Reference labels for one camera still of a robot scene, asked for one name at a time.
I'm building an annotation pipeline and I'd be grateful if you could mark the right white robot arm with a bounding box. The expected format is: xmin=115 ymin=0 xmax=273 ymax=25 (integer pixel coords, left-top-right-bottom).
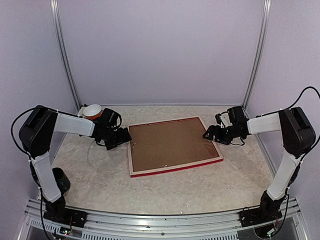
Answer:
xmin=202 ymin=106 xmax=316 ymax=201

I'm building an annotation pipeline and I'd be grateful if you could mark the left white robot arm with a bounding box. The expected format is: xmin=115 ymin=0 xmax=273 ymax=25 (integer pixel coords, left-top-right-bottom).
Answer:
xmin=19 ymin=105 xmax=132 ymax=203

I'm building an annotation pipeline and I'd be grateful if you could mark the orange white bowl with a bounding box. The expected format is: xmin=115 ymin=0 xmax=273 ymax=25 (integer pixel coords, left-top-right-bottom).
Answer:
xmin=83 ymin=104 xmax=103 ymax=120

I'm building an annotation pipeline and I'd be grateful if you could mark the left aluminium post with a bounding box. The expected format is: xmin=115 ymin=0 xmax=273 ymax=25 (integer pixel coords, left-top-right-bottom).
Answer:
xmin=50 ymin=0 xmax=82 ymax=110

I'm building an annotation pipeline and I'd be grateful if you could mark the aluminium front rail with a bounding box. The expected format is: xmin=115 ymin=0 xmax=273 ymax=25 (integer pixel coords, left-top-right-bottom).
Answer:
xmin=16 ymin=197 xmax=308 ymax=240

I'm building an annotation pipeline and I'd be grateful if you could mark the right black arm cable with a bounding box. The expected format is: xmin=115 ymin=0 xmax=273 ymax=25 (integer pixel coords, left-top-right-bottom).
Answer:
xmin=284 ymin=86 xmax=320 ymax=161

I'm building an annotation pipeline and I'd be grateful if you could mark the brown cardboard backing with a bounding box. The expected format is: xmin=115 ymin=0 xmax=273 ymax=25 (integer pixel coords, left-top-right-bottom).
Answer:
xmin=130 ymin=118 xmax=220 ymax=173

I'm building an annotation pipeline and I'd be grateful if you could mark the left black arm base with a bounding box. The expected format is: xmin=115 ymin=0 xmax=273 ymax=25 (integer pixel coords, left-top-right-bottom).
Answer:
xmin=43 ymin=196 xmax=88 ymax=228

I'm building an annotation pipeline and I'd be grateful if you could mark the wooden red picture frame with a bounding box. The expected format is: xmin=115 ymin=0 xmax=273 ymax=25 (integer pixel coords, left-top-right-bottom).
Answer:
xmin=127 ymin=116 xmax=225 ymax=179

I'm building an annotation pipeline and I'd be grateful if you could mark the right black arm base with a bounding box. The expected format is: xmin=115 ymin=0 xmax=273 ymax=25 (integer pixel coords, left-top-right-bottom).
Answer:
xmin=238 ymin=191 xmax=285 ymax=227

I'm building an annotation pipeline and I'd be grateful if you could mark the aluminium post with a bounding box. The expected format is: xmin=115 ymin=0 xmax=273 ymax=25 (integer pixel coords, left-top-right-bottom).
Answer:
xmin=50 ymin=0 xmax=82 ymax=110
xmin=242 ymin=0 xmax=272 ymax=110

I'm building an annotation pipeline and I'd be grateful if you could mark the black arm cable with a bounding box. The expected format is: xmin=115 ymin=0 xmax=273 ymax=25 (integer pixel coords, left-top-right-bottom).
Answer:
xmin=284 ymin=86 xmax=320 ymax=161
xmin=10 ymin=107 xmax=38 ymax=156

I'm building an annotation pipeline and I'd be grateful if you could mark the right aluminium post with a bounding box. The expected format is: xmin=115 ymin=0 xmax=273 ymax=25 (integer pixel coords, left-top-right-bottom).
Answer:
xmin=242 ymin=0 xmax=272 ymax=110

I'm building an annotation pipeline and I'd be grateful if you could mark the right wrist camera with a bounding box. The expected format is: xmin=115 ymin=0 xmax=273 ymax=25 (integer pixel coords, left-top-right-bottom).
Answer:
xmin=215 ymin=106 xmax=248 ymax=128

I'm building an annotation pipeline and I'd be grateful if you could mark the black cylindrical cup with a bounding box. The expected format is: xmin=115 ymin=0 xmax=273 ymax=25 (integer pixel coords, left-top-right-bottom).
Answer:
xmin=52 ymin=167 xmax=71 ymax=195

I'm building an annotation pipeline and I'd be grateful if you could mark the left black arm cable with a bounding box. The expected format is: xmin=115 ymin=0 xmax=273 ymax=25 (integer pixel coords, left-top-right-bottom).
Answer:
xmin=10 ymin=107 xmax=38 ymax=156

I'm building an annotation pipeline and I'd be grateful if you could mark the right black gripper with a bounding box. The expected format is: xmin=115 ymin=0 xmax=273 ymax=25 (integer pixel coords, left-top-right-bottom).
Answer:
xmin=202 ymin=125 xmax=241 ymax=145

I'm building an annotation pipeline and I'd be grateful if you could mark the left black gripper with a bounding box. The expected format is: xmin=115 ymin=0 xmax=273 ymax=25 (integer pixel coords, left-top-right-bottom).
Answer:
xmin=100 ymin=127 xmax=132 ymax=151

